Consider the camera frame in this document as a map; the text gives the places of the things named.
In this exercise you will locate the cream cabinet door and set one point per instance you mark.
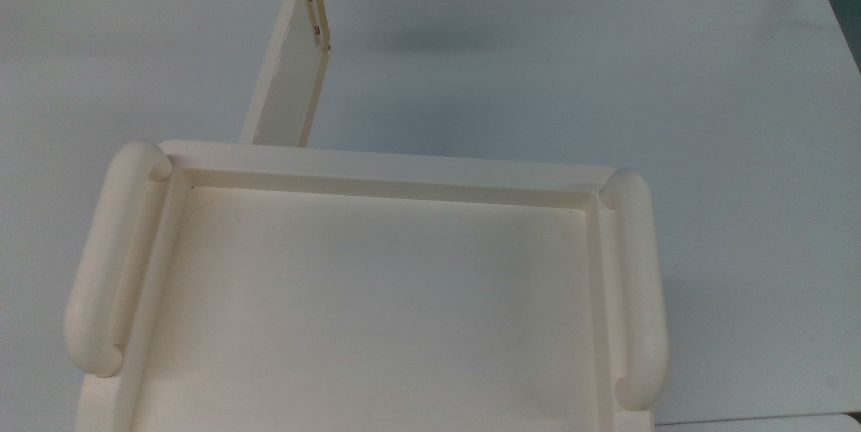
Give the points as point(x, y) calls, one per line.
point(286, 92)

